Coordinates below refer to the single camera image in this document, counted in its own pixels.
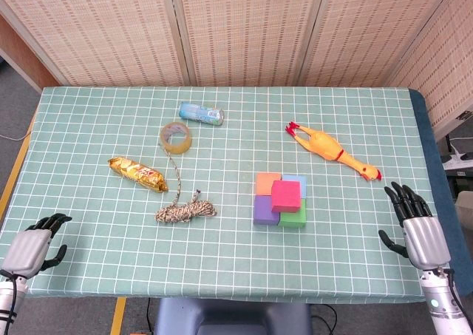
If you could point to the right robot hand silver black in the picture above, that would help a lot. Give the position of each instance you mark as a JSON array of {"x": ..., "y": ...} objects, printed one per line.
[{"x": 425, "y": 240}]

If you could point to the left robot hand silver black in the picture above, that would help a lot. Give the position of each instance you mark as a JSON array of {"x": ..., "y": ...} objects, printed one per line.
[{"x": 26, "y": 251}]

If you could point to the green foam cube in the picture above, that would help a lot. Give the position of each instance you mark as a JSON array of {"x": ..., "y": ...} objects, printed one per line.
[{"x": 293, "y": 219}]

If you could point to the light blue foam cube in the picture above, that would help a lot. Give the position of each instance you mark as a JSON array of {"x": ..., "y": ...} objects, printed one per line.
[{"x": 303, "y": 187}]

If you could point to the pink foam cube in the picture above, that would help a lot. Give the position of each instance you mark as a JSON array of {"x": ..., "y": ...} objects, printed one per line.
[{"x": 285, "y": 196}]

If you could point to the purple foam cube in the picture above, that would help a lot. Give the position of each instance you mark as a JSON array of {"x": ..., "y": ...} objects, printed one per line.
[{"x": 263, "y": 211}]

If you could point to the orange foam cube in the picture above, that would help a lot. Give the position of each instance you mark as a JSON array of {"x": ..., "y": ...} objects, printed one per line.
[{"x": 264, "y": 183}]

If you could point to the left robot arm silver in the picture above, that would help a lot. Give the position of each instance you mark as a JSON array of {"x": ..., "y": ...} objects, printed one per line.
[{"x": 5, "y": 298}]

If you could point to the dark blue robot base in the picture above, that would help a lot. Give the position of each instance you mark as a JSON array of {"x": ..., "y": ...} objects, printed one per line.
[{"x": 229, "y": 318}]

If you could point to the dark blue table padding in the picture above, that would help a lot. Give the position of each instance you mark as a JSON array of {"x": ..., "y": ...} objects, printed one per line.
[{"x": 432, "y": 157}]

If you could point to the green checked tablecloth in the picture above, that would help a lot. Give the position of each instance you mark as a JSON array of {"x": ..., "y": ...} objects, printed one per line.
[{"x": 111, "y": 257}]

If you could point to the white power strip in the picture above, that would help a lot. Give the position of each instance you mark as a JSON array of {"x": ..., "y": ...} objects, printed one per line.
[{"x": 460, "y": 161}]

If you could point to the golden biscuit packet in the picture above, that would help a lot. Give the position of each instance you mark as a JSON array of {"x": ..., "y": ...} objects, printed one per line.
[{"x": 138, "y": 173}]

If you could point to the yellow rubber chicken toy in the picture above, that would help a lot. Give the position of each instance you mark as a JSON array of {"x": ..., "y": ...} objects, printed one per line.
[{"x": 325, "y": 144}]

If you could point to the woven bamboo screen panel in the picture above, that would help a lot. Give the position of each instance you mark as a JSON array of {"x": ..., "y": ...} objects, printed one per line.
[
  {"x": 247, "y": 32},
  {"x": 99, "y": 32},
  {"x": 369, "y": 32},
  {"x": 443, "y": 65}
]

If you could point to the clear packing tape roll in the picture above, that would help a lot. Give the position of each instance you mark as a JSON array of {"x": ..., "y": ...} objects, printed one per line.
[{"x": 181, "y": 147}]

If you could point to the light blue drink can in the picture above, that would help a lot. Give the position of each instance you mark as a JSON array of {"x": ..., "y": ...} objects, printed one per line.
[{"x": 199, "y": 113}]

